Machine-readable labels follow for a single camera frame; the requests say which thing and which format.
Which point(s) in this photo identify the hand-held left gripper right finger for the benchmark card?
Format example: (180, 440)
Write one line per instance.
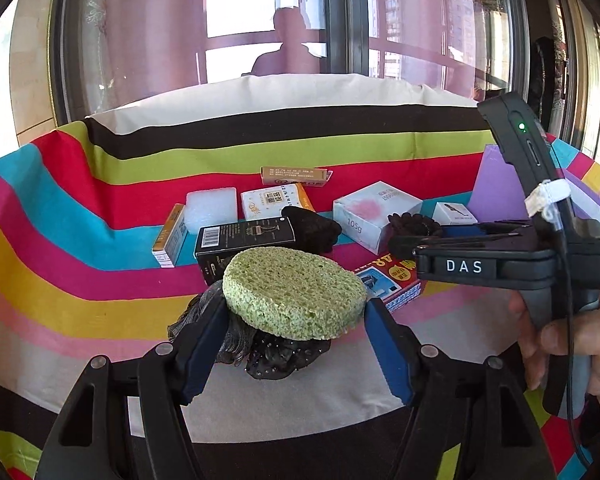
(390, 355)

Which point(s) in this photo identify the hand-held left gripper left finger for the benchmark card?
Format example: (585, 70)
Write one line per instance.
(200, 355)

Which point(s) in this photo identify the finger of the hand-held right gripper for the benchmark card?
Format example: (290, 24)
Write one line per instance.
(410, 246)
(480, 230)

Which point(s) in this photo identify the purple storage box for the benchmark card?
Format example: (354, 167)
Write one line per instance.
(500, 185)

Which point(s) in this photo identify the black sequin scrunchie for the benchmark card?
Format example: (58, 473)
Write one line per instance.
(280, 355)

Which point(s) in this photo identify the green round sponge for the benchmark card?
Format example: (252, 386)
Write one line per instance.
(292, 292)

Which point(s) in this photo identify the black beaded accessory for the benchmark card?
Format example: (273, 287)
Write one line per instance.
(410, 222)

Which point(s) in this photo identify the small white box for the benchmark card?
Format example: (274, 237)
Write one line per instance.
(450, 212)

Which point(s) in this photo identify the red and blue box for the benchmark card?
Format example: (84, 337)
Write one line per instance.
(395, 287)

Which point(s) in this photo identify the white soap box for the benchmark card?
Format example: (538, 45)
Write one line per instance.
(370, 217)

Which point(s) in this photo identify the dark brown knitted glove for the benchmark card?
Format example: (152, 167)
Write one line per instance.
(312, 230)

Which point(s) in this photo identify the orange white box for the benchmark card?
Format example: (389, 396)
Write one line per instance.
(169, 237)

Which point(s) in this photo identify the black printed box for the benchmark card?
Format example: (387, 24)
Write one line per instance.
(240, 240)

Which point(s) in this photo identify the brown long box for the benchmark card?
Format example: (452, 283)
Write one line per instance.
(292, 176)

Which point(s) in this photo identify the white foam block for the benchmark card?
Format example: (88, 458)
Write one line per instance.
(211, 210)

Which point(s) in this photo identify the white orange packet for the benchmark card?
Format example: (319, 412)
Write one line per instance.
(270, 201)

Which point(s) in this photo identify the striped tablecloth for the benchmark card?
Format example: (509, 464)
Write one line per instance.
(105, 240)

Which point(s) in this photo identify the dark hanging clothing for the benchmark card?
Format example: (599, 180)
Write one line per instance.
(545, 75)

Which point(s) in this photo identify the pink sheer curtain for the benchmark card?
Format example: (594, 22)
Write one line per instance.
(145, 25)

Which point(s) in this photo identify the dark window frame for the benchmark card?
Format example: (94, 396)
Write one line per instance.
(347, 10)

